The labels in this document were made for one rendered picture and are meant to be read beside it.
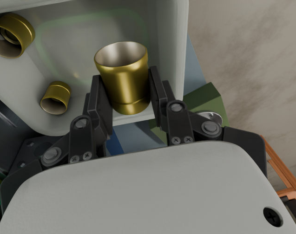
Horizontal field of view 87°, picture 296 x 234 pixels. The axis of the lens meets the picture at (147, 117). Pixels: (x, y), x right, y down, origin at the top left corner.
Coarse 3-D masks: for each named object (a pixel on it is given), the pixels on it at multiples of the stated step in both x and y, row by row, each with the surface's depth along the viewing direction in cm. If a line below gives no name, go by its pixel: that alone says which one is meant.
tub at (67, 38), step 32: (0, 0) 12; (32, 0) 12; (64, 0) 13; (96, 0) 19; (128, 0) 19; (160, 0) 18; (0, 32) 18; (64, 32) 21; (96, 32) 21; (128, 32) 22; (160, 32) 21; (0, 64) 18; (32, 64) 23; (64, 64) 24; (160, 64) 26; (0, 96) 18; (32, 96) 22; (32, 128) 22; (64, 128) 24
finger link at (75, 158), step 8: (72, 120) 9; (80, 120) 9; (88, 120) 9; (72, 128) 9; (80, 128) 9; (88, 128) 9; (72, 136) 8; (80, 136) 8; (88, 136) 8; (72, 144) 8; (80, 144) 8; (88, 144) 8; (104, 144) 11; (72, 152) 8; (80, 152) 8; (88, 152) 8; (96, 152) 8; (104, 152) 10; (72, 160) 7; (80, 160) 7
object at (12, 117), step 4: (0, 100) 24; (0, 104) 24; (4, 104) 25; (0, 108) 24; (4, 108) 24; (8, 108) 25; (0, 112) 24; (4, 112) 24; (8, 112) 25; (12, 112) 26; (4, 116) 24; (8, 116) 25; (12, 116) 26; (16, 116) 26; (8, 120) 25; (12, 120) 25; (16, 120) 26; (20, 120) 27; (16, 124) 26
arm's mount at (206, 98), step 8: (200, 88) 55; (208, 88) 53; (184, 96) 57; (192, 96) 55; (200, 96) 53; (208, 96) 51; (216, 96) 50; (192, 104) 53; (200, 104) 51; (208, 104) 51; (216, 104) 52; (224, 112) 56; (152, 120) 58; (224, 120) 60; (152, 128) 56; (160, 136) 61
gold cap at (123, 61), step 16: (112, 48) 11; (128, 48) 12; (144, 48) 10; (96, 64) 10; (112, 64) 12; (128, 64) 13; (144, 64) 10; (112, 80) 10; (128, 80) 10; (144, 80) 11; (112, 96) 11; (128, 96) 11; (144, 96) 12; (128, 112) 12
